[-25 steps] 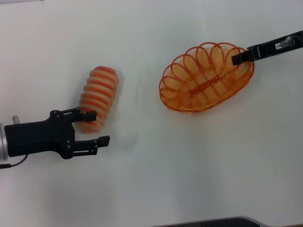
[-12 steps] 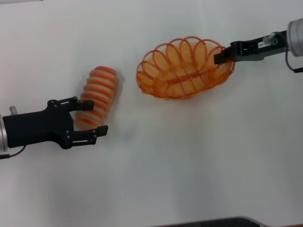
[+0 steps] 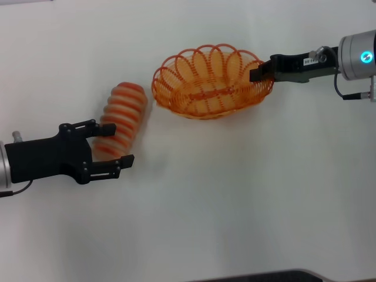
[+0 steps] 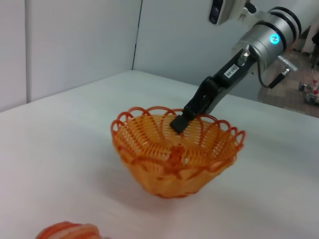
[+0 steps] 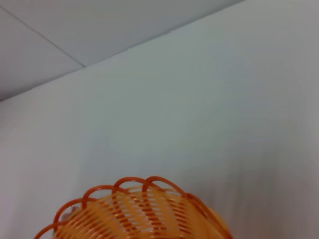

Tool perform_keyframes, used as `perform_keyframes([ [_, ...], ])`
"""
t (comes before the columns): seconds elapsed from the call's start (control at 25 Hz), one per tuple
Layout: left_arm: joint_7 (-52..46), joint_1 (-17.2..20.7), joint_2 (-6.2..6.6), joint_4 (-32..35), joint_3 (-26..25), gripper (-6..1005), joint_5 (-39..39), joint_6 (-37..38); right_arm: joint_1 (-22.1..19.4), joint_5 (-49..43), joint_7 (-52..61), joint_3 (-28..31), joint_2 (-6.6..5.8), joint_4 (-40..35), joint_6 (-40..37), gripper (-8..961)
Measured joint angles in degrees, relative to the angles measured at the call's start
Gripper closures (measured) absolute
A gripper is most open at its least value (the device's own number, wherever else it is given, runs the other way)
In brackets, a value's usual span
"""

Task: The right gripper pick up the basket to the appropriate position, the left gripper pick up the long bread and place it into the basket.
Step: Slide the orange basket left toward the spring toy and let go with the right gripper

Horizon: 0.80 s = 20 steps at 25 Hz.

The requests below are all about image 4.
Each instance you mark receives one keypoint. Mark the orange white striped bread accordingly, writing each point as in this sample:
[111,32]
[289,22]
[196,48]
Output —
[69,230]

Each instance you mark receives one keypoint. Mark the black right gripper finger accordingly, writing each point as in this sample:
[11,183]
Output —
[208,116]
[199,99]

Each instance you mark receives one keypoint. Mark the background cart with red items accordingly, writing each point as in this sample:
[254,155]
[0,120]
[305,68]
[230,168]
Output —
[310,92]

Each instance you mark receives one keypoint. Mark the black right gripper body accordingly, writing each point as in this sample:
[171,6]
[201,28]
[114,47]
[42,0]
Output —
[234,72]

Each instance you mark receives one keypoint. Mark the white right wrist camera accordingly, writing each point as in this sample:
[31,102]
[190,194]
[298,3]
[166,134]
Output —
[224,10]

